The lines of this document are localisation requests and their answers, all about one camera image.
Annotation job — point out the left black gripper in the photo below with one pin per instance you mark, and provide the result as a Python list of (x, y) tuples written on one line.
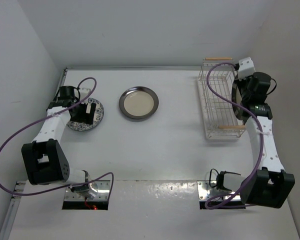
[(83, 118)]

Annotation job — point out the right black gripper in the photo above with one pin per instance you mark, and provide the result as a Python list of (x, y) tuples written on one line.
[(242, 81)]

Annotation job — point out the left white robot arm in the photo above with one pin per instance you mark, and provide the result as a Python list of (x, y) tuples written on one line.
[(44, 159)]

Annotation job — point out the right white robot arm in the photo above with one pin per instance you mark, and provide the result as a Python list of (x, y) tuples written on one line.
[(270, 184)]

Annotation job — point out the blue floral plate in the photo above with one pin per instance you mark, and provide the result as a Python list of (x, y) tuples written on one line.
[(98, 116)]

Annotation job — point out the dark rimmed cream plate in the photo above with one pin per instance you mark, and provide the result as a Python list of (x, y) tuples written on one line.
[(138, 103)]

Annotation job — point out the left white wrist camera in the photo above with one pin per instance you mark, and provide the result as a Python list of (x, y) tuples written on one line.
[(83, 92)]

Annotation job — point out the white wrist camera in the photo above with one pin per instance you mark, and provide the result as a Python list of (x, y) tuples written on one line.
[(246, 68), (83, 92)]

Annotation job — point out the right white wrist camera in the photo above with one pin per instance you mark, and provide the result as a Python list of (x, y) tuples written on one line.
[(246, 68)]

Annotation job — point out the white wire dish rack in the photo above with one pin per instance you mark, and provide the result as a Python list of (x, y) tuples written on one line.
[(220, 78)]

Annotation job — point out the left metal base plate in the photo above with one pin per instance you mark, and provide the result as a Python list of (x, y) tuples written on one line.
[(98, 191)]

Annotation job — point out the metal base plate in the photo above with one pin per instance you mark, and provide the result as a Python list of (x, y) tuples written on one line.
[(206, 192), (98, 191)]

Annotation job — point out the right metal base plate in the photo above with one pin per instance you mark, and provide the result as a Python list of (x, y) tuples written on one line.
[(206, 192)]

